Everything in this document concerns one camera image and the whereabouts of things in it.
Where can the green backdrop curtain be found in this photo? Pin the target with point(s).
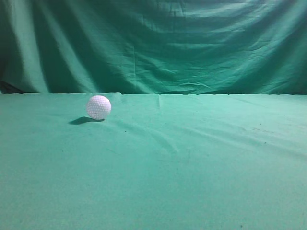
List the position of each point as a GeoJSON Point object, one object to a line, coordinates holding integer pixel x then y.
{"type": "Point", "coordinates": [153, 46]}

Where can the white dimpled ball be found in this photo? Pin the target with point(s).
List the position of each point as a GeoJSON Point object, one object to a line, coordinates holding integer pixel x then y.
{"type": "Point", "coordinates": [98, 107]}

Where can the green table cloth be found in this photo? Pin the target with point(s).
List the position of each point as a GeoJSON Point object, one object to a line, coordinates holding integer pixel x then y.
{"type": "Point", "coordinates": [158, 162]}

